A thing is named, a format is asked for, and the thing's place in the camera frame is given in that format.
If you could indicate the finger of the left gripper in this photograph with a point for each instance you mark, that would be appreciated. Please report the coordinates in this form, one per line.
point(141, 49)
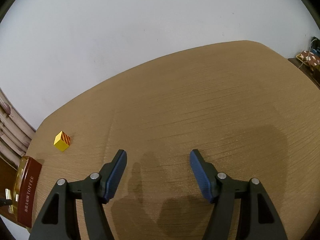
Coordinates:
point(5, 202)

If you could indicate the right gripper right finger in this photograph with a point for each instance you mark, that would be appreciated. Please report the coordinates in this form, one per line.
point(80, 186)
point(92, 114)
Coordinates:
point(258, 217)

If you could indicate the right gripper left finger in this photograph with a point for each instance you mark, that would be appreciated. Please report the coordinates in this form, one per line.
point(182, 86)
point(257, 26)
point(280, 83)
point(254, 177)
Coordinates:
point(58, 218)

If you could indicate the silver metal rectangular case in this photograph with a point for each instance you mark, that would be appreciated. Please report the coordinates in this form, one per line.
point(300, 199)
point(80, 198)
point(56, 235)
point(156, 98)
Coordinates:
point(12, 198)

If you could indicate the dark red gold tin box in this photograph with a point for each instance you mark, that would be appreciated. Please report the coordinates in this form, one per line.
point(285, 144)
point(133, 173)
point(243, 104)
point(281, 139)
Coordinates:
point(23, 194)

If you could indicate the yellow striped cube box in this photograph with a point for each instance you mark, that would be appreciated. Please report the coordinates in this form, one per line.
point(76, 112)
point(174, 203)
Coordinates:
point(62, 141)

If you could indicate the dark side cabinet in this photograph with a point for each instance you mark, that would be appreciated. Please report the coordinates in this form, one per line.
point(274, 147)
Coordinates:
point(313, 75)

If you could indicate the brown floral pouch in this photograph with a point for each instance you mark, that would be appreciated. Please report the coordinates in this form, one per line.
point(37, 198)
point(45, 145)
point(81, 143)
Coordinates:
point(308, 58)

